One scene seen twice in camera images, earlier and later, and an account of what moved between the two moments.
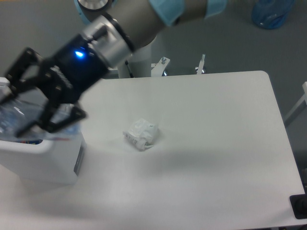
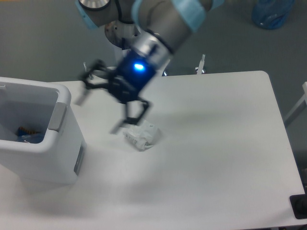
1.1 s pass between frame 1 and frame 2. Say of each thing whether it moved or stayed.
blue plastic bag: stayed
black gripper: moved
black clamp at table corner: stayed
